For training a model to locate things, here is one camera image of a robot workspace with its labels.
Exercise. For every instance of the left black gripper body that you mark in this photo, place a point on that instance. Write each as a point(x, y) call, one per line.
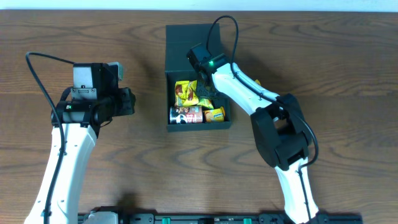
point(127, 101)

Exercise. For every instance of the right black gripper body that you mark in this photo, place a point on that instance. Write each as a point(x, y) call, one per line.
point(206, 90)

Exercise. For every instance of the dark green box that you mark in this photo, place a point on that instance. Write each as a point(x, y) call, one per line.
point(179, 40)

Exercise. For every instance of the yellow brown snack packet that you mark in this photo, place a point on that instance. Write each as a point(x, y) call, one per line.
point(181, 92)

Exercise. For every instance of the yellow chocolate snack packet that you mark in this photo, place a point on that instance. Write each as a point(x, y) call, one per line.
point(191, 96)

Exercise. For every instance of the green yellow snack packet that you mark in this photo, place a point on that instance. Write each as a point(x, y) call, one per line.
point(206, 103)

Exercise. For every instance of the red Pringles can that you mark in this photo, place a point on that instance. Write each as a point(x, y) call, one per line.
point(185, 114)

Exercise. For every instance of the orange biscuit packet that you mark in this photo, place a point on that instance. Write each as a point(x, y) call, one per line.
point(215, 115)

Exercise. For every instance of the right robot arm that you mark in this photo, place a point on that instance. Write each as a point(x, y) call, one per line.
point(281, 134)

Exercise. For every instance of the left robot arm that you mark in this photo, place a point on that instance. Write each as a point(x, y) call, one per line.
point(73, 139)

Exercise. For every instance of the black mounting rail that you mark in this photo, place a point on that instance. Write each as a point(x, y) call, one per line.
point(123, 216)

